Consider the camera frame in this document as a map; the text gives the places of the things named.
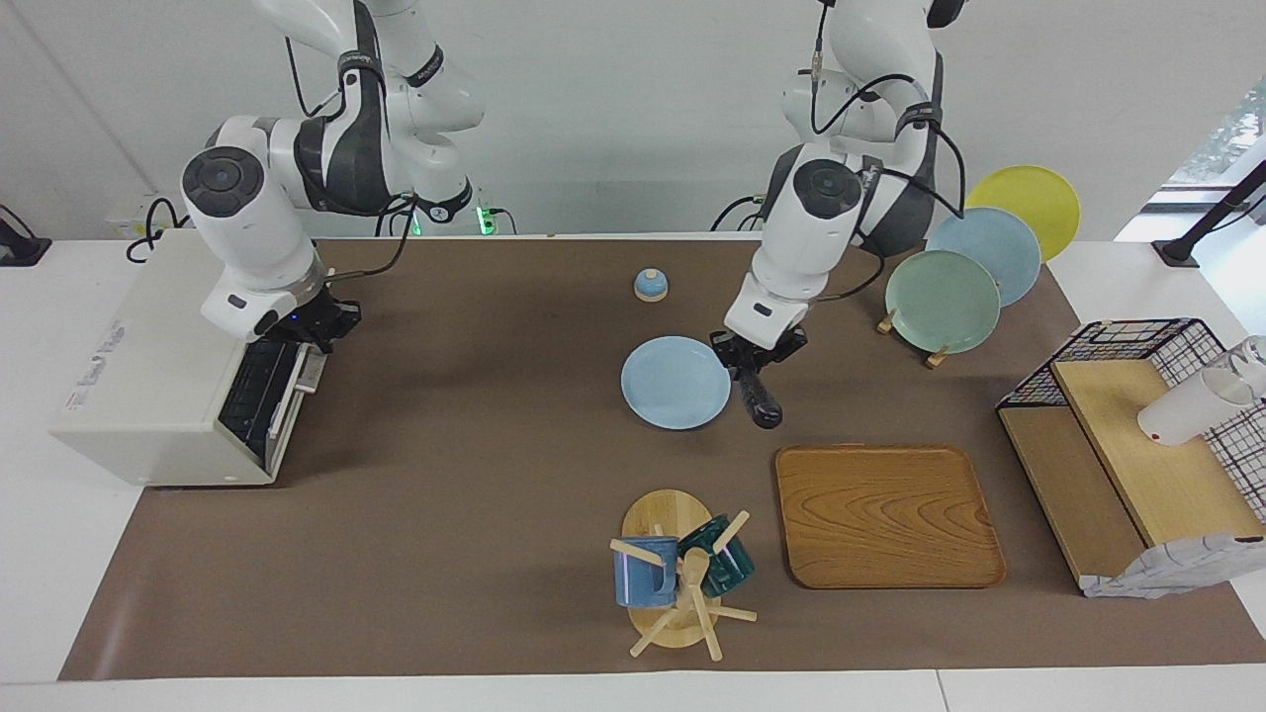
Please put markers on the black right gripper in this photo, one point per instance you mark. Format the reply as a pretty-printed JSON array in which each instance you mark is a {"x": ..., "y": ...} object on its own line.
[{"x": 316, "y": 318}]

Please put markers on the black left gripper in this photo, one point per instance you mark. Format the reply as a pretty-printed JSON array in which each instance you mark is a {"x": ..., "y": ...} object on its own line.
[{"x": 757, "y": 354}]

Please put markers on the dark purple eggplant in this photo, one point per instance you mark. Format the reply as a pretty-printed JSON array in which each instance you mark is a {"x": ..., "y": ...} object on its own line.
[{"x": 762, "y": 405}]

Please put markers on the toaster oven glass door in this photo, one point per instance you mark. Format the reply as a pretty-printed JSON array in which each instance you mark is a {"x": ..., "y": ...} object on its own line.
[{"x": 287, "y": 415}]

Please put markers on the light blue plate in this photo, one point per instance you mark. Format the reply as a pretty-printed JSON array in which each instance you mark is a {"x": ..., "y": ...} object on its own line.
[{"x": 673, "y": 386}]

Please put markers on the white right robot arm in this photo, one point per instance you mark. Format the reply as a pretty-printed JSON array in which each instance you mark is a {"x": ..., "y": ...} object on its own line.
[{"x": 247, "y": 227}]

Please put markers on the cream toaster oven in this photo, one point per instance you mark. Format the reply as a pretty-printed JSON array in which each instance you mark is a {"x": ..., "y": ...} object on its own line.
[{"x": 148, "y": 376}]

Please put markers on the small blue lid wooden knob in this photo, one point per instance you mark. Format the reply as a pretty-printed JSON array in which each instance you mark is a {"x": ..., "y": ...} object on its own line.
[{"x": 651, "y": 287}]

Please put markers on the wooden plate rack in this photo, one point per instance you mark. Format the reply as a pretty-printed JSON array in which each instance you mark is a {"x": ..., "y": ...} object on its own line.
[{"x": 885, "y": 322}]

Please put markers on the wooden mug tree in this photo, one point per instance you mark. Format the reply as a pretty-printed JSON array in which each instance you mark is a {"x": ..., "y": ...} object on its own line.
[{"x": 665, "y": 512}]

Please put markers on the brown table mat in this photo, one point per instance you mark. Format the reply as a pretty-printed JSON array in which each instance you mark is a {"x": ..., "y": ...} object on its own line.
[{"x": 475, "y": 445}]

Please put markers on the pale green plate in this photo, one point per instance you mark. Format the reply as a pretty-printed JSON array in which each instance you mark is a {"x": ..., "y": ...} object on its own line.
[{"x": 940, "y": 307}]

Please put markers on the wooden serving tray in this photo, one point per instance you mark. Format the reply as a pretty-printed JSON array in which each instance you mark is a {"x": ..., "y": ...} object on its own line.
[{"x": 880, "y": 514}]

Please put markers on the dark green mug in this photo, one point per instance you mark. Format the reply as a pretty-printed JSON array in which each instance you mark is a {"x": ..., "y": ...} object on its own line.
[{"x": 732, "y": 569}]

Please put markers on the blue mug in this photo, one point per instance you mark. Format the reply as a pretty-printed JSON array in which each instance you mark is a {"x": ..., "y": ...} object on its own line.
[{"x": 638, "y": 583}]

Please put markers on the pale blue racked plate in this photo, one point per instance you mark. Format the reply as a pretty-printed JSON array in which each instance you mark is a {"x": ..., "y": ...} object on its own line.
[{"x": 999, "y": 242}]

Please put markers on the yellow plate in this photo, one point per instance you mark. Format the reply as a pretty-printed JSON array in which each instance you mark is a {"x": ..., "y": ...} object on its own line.
[{"x": 1039, "y": 198}]

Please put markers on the wooden shelf box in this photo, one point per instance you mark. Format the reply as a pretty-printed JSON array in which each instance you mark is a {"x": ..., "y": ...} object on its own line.
[{"x": 1157, "y": 475}]

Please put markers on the white cup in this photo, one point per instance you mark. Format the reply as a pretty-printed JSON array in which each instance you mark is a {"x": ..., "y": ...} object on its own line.
[{"x": 1182, "y": 413}]

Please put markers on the white grey patterned cloth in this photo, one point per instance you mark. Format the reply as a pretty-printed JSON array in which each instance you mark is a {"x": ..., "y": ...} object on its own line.
[{"x": 1167, "y": 572}]

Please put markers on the black stand leg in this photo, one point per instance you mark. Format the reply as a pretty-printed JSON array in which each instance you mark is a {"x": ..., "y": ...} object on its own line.
[{"x": 1212, "y": 218}]

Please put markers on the clear glass cup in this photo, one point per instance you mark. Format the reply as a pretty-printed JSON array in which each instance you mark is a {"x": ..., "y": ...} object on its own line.
[{"x": 1251, "y": 361}]

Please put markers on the window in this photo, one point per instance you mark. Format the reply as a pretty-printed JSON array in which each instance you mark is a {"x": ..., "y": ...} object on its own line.
[{"x": 1231, "y": 129}]

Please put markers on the white wall socket box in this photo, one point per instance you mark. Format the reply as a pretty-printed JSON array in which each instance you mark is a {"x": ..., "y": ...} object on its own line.
[{"x": 129, "y": 216}]

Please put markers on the black clamp mount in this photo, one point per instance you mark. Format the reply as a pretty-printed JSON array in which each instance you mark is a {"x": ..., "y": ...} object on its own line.
[{"x": 20, "y": 247}]

